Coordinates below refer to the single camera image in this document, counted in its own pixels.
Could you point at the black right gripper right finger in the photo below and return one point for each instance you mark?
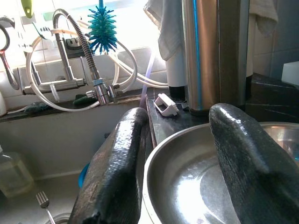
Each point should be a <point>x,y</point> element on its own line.
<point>257,175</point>

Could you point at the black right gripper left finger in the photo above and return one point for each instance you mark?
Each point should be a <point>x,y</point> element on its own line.
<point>112,175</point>

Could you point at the steel fork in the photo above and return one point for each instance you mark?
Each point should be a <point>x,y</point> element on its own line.
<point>42,200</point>

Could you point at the steel kitchen sink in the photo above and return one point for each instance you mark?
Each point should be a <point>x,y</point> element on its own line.
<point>58,144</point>

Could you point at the blue plastic bowl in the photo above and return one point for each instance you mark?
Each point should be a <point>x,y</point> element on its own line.
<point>83,175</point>

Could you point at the round sink drain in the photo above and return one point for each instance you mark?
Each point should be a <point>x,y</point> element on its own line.
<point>60,220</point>

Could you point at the large steel plate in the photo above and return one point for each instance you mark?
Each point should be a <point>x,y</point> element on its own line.
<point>182,182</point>

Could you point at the white plastic tube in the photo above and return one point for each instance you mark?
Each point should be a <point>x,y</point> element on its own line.
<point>151,82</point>
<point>70,109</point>

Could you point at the green sponge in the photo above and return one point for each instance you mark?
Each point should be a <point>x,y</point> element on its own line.
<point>83,100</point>

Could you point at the white plastic clip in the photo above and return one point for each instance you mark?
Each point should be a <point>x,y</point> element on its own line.
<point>167,108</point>

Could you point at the clear glass bottle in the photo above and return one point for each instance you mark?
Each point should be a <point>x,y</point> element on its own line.
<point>14,172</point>

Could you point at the dark scrubber pad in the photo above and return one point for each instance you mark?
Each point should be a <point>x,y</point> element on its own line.
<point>37,107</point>

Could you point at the white filter cylinder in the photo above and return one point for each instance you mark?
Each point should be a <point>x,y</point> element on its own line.
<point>176,72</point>

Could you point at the tall steel cylinder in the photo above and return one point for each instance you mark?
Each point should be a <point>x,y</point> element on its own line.
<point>210,58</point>

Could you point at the black plastic holder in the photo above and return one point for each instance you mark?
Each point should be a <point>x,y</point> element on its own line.
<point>76,47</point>

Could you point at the teal bottle brush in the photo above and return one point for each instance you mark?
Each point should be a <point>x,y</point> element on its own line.
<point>102,30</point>

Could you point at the white dish towel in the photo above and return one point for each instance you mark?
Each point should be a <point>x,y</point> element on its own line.
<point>264,16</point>
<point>168,28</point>

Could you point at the silver spring neck faucet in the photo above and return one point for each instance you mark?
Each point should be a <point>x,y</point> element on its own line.
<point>7,20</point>

